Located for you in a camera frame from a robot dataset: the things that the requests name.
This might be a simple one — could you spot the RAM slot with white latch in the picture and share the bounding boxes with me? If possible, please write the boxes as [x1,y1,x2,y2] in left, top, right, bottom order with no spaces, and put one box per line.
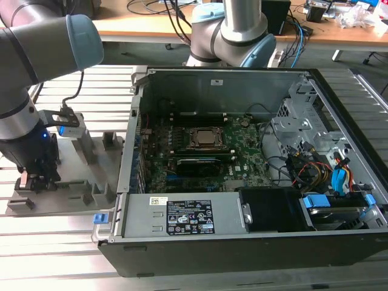
[169,147,236,155]
[171,154,238,161]

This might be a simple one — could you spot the grey parts rack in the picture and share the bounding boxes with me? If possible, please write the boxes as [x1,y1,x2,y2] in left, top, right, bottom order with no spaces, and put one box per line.
[5,113,125,218]

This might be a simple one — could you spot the silver power supply unit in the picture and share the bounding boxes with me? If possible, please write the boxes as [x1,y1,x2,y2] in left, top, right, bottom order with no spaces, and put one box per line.
[121,192,252,239]

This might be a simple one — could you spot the metal CPU socket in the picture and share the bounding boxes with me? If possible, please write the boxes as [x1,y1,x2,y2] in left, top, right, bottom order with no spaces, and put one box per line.
[184,125,231,151]

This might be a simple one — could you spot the black graphics card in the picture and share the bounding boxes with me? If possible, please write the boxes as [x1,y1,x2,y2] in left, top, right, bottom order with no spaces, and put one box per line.
[175,156,224,182]

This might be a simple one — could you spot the silver CPU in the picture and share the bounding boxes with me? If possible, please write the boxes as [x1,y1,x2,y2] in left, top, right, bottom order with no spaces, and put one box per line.
[195,129,224,145]

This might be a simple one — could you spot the black open PC case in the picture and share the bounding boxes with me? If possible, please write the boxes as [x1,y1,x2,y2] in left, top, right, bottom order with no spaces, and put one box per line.
[90,67,388,278]

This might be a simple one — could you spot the green motherboard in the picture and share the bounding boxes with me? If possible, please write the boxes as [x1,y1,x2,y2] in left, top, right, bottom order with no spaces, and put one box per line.
[138,112,275,195]

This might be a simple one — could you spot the silver metal drive cage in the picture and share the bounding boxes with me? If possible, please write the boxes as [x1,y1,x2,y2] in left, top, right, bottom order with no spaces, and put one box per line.
[270,82,349,158]

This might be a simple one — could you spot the white power strip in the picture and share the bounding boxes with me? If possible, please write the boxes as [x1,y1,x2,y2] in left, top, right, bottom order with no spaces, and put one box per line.
[268,50,284,68]

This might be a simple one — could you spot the large black box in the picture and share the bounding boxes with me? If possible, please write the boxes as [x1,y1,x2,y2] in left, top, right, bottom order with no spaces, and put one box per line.
[261,0,292,36]

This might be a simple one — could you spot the hard disk in blue carrier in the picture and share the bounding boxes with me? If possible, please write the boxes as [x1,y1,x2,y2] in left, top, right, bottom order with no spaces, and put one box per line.
[298,193,380,233]

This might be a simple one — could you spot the crumpled clear plastic bags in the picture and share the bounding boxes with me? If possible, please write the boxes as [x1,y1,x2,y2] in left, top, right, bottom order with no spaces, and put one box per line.
[335,5,376,30]

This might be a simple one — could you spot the black camera bracket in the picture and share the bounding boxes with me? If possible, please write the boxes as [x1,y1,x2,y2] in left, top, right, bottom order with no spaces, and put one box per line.
[39,108,80,128]

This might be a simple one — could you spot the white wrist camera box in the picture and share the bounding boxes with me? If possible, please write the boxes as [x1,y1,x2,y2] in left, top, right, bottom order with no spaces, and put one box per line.
[58,112,87,138]

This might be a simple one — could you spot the black camera cable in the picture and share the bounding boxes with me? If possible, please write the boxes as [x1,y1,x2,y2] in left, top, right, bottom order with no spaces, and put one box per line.
[61,68,86,115]

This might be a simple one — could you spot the red and yellow wires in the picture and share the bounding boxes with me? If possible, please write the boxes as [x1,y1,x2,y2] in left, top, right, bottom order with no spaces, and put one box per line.
[290,160,334,189]

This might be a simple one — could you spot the blue disk wire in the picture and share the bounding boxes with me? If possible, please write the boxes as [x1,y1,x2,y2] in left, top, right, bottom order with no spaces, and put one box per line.
[332,168,349,198]

